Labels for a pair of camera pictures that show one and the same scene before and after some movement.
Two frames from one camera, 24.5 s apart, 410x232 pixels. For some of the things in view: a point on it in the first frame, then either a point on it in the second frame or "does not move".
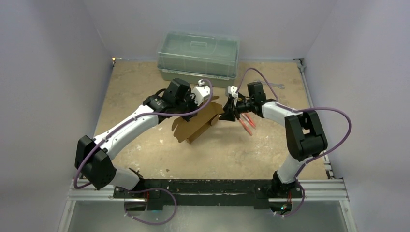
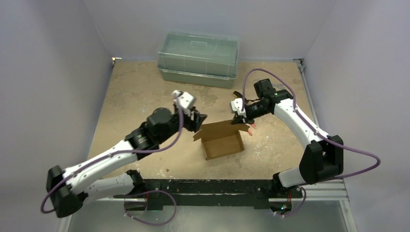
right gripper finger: (229, 113) → (239, 120)
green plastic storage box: (202, 58) does not move
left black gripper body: (187, 105) → (175, 124)
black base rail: (247, 194) does not move
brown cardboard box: (191, 130) → (220, 138)
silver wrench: (280, 85) does not move
